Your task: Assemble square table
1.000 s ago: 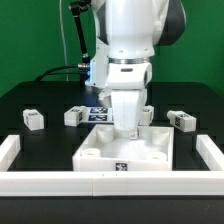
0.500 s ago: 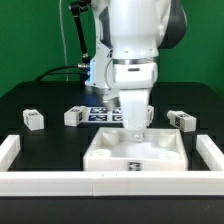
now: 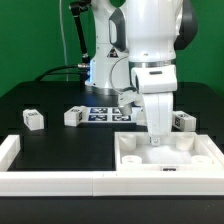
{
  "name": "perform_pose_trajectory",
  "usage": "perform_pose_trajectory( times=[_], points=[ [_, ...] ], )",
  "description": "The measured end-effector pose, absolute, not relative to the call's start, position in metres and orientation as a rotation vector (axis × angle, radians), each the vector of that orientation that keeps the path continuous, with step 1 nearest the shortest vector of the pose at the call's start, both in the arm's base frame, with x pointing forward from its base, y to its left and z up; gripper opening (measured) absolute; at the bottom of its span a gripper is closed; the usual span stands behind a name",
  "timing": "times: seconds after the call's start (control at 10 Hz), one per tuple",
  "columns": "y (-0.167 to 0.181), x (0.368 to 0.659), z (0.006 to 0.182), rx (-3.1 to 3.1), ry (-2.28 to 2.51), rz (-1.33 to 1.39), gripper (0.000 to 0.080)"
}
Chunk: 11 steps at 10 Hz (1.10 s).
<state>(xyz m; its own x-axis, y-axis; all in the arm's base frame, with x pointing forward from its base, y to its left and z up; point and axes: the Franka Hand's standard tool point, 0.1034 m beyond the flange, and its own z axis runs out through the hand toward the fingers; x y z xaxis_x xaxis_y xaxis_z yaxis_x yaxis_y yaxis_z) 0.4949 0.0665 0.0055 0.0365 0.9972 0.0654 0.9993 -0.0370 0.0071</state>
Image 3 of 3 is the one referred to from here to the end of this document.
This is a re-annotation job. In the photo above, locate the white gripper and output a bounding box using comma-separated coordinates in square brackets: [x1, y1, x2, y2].
[143, 92, 173, 146]

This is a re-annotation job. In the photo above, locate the white square tabletop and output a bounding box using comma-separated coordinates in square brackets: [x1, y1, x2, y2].
[114, 132, 224, 172]

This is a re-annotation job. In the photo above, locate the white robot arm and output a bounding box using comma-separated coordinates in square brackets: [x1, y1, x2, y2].
[85, 0, 197, 146]

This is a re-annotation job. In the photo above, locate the fiducial marker sheet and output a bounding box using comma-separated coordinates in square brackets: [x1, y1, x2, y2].
[83, 107, 138, 123]

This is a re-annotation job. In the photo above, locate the white U-shaped obstacle fence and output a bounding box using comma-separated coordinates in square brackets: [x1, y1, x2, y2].
[0, 135, 224, 196]

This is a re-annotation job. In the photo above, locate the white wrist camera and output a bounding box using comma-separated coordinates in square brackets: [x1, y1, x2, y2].
[118, 87, 143, 116]

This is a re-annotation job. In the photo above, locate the black cable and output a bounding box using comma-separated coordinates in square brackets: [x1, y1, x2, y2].
[34, 64, 91, 82]

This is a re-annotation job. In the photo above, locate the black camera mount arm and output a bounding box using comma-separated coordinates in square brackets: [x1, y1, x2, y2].
[69, 0, 91, 63]

